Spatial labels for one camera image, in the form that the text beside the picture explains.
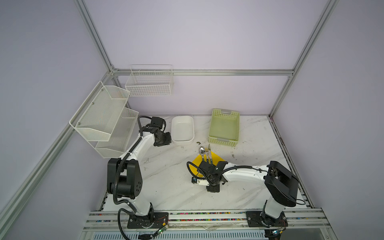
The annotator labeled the white wire wall basket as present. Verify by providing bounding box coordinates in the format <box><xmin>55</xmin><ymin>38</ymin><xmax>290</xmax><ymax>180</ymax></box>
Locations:
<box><xmin>125</xmin><ymin>65</ymin><xmax>174</xmax><ymax>97</ymax></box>

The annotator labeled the white mesh shelf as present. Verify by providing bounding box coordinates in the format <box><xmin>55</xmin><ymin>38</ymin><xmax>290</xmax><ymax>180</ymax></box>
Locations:
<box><xmin>69</xmin><ymin>82</ymin><xmax>130</xmax><ymax>142</ymax></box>
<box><xmin>95</xmin><ymin>108</ymin><xmax>139</xmax><ymax>159</ymax></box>

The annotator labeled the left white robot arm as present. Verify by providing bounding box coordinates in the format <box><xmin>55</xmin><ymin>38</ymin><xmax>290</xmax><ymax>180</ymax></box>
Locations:
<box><xmin>107</xmin><ymin>116</ymin><xmax>172</xmax><ymax>228</ymax></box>

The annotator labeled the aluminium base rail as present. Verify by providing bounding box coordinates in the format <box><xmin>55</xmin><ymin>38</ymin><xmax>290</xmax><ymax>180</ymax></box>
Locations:
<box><xmin>80</xmin><ymin>209</ymin><xmax>337</xmax><ymax>240</ymax></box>

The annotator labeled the upper white mesh shelf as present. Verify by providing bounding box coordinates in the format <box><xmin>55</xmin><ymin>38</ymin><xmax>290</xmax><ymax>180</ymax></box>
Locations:
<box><xmin>69</xmin><ymin>82</ymin><xmax>130</xmax><ymax>142</ymax></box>

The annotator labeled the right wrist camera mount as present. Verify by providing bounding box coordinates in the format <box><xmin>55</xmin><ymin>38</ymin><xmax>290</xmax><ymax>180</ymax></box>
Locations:
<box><xmin>192</xmin><ymin>177</ymin><xmax>210</xmax><ymax>186</ymax></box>

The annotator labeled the spoon with green handle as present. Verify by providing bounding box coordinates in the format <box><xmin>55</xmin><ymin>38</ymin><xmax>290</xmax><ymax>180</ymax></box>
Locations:
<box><xmin>199</xmin><ymin>146</ymin><xmax>206</xmax><ymax>162</ymax></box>

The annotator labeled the lower white mesh shelf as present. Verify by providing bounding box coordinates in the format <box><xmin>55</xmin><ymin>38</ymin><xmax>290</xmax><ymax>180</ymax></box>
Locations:
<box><xmin>95</xmin><ymin>108</ymin><xmax>139</xmax><ymax>159</ymax></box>

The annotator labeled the light green perforated basket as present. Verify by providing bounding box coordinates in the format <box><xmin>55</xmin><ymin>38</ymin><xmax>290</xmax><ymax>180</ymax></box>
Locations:
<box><xmin>209</xmin><ymin>109</ymin><xmax>240</xmax><ymax>147</ymax></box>

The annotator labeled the white plastic cutlery tub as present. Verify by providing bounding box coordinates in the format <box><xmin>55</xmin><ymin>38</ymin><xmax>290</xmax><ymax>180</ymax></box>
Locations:
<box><xmin>171</xmin><ymin>116</ymin><xmax>195</xmax><ymax>145</ymax></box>

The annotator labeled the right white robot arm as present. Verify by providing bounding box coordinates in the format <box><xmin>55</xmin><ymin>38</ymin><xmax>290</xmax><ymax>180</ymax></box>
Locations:
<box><xmin>187</xmin><ymin>161</ymin><xmax>299</xmax><ymax>228</ymax></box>

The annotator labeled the yellow paper napkin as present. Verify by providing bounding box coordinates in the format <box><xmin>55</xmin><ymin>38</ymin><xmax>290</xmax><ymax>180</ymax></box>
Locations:
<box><xmin>191</xmin><ymin>150</ymin><xmax>226</xmax><ymax>178</ymax></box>

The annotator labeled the fork with green handle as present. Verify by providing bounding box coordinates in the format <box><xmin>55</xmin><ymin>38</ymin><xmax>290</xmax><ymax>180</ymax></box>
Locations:
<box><xmin>204</xmin><ymin>147</ymin><xmax>210</xmax><ymax>164</ymax></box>

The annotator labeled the knife with green handle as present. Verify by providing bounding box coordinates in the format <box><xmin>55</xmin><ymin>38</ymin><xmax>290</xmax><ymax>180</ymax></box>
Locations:
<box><xmin>208</xmin><ymin>144</ymin><xmax>213</xmax><ymax>165</ymax></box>

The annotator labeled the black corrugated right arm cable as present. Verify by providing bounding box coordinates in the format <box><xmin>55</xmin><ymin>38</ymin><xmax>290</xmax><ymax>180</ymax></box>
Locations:
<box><xmin>186</xmin><ymin>161</ymin><xmax>271</xmax><ymax>185</ymax></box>

